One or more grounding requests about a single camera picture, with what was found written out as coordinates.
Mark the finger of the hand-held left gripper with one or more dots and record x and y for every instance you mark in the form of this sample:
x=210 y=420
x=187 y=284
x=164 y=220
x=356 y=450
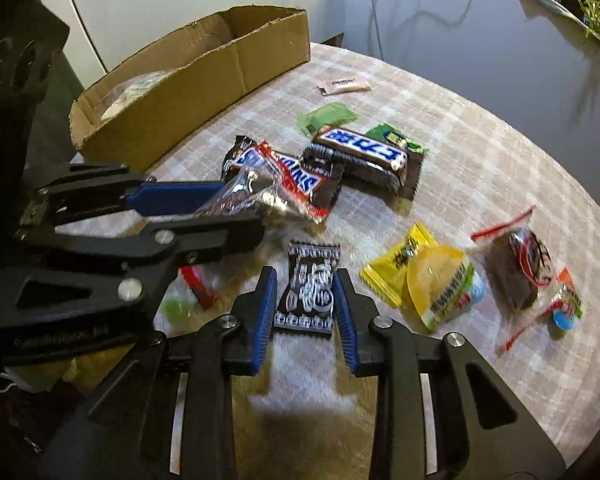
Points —
x=170 y=199
x=205 y=237

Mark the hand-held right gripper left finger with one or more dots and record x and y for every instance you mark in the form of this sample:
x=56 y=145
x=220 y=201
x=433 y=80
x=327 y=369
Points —
x=262 y=320

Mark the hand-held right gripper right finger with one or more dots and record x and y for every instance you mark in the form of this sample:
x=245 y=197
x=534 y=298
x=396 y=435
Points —
x=347 y=330

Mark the black white patterned packet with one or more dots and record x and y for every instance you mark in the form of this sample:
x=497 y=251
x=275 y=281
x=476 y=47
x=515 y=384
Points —
x=305 y=290

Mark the clear red-edged candy bag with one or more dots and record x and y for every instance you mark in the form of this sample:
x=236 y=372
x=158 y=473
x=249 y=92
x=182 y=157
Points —
x=260 y=200

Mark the yellow square packet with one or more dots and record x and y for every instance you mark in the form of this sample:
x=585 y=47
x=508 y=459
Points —
x=385 y=267

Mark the brown cardboard box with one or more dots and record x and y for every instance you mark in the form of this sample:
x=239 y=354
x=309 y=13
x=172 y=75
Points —
x=180 y=105

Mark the brown chocolate bar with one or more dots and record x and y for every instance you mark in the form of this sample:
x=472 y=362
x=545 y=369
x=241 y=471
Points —
x=360 y=146
x=325 y=195

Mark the clear bag with brown cake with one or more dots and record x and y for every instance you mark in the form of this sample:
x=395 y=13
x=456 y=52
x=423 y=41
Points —
x=510 y=280

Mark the light green packet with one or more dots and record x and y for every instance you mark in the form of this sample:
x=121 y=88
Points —
x=325 y=116

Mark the orange blue candy packet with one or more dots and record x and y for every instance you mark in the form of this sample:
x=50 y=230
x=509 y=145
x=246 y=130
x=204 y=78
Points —
x=565 y=305

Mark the red green candy packet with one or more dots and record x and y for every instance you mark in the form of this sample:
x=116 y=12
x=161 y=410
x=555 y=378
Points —
x=200 y=285

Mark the yellow round packet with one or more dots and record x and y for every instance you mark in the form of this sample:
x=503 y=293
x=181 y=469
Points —
x=440 y=285

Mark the pale plastic wrapper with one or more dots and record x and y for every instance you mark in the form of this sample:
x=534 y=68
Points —
x=130 y=90

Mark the black cookie packet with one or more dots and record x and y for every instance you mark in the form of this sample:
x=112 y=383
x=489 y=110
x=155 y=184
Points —
x=320 y=157

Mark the green yellow packet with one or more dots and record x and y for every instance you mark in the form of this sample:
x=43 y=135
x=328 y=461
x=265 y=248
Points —
x=387 y=135

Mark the pink sachet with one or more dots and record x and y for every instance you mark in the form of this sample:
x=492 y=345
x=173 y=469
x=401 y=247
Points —
x=345 y=85

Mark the beige checked tablecloth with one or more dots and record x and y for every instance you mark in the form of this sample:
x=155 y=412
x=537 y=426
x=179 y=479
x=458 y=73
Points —
x=480 y=160

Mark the green potted plant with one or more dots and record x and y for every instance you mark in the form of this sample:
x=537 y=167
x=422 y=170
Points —
x=592 y=10

